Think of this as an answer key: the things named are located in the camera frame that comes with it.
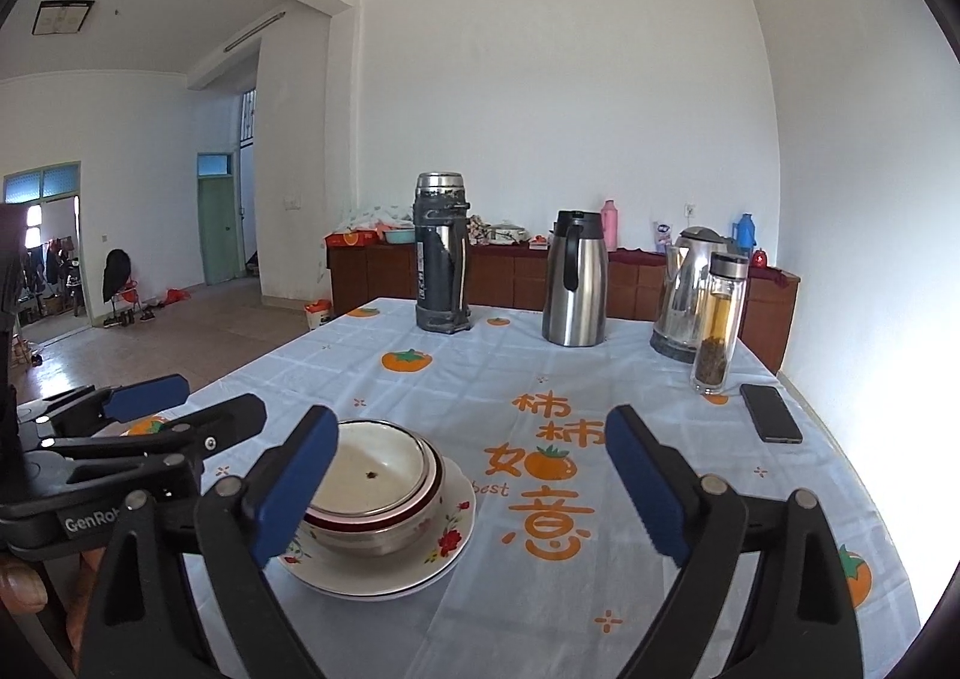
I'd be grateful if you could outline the cream enamel bowl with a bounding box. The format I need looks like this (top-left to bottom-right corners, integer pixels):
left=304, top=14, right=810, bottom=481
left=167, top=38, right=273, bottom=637
left=308, top=420, right=433, bottom=521

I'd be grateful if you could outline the red flower white plate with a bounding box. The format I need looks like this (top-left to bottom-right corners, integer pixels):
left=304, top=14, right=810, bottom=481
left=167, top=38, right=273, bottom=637
left=280, top=456, right=477, bottom=603

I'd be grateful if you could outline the person's hand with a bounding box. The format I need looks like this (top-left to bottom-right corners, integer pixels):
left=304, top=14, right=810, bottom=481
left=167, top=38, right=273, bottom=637
left=0, top=549, right=104, bottom=669

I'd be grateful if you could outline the chair with black jacket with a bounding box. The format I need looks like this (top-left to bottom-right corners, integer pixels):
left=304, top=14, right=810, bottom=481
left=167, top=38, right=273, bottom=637
left=103, top=248, right=140, bottom=326

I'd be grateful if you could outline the white orange bucket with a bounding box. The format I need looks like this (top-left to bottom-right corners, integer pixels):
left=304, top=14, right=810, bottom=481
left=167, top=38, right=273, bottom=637
left=304, top=299, right=334, bottom=330

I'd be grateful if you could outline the black smartphone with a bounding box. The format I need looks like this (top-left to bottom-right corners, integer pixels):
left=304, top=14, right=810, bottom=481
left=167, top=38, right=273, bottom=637
left=739, top=383, right=804, bottom=445

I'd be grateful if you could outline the dark wood sideboard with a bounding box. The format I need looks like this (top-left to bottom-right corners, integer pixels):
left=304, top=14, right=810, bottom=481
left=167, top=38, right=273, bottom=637
left=327, top=244, right=800, bottom=374

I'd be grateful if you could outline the persimmon print tablecloth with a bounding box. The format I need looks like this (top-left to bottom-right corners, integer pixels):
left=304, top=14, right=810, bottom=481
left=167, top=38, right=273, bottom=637
left=118, top=295, right=923, bottom=679

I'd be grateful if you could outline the green door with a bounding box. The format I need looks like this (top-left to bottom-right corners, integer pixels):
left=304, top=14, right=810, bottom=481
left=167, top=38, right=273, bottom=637
left=197, top=152, right=242, bottom=286

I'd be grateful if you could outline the teal basin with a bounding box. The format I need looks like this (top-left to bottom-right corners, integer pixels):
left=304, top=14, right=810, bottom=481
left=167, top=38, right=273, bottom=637
left=384, top=227, right=416, bottom=245

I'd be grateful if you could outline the glass tea bottle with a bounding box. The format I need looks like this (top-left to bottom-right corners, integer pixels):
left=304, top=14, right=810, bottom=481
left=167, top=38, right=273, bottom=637
left=692, top=253, right=750, bottom=395

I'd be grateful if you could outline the stainless electric kettle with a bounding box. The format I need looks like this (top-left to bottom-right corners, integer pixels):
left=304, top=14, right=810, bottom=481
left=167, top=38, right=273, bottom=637
left=651, top=226, right=729, bottom=364

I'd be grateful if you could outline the dark grey large thermos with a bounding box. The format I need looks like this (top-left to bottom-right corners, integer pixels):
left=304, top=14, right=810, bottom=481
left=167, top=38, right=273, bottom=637
left=413, top=172, right=470, bottom=335

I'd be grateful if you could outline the blue thermos jug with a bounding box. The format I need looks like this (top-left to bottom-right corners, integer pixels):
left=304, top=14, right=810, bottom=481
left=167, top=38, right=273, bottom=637
left=732, top=213, right=757, bottom=257

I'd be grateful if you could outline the pink thermos bottle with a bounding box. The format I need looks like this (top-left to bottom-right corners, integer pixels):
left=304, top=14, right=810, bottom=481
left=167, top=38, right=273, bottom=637
left=601, top=198, right=619, bottom=252

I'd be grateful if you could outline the steel carafe black handle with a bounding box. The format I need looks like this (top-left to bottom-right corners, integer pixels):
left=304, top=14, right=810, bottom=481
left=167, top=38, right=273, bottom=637
left=542, top=209, right=608, bottom=347

